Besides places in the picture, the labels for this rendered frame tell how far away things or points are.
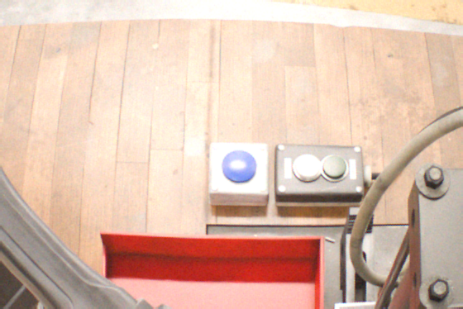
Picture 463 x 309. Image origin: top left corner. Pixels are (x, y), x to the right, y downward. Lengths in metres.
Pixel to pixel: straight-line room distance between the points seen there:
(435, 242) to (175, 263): 0.68
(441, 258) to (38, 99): 0.86
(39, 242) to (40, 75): 0.60
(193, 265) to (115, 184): 0.14
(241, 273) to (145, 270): 0.11
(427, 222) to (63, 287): 0.33
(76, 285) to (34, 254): 0.04
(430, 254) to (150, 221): 0.71
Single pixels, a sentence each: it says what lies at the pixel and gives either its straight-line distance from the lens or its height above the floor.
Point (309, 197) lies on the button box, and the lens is 1.21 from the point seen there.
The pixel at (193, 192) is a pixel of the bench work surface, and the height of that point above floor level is 0.90.
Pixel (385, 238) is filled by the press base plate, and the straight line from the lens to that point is 1.23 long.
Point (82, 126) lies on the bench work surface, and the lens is 1.29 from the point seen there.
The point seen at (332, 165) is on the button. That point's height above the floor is 0.94.
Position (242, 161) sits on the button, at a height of 0.94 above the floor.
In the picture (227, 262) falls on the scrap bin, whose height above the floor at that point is 0.91.
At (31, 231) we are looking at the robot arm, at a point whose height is 1.31.
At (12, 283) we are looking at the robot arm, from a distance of 1.02.
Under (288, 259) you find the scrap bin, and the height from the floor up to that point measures 0.91.
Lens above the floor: 2.00
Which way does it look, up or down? 61 degrees down
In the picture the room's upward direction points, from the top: 2 degrees clockwise
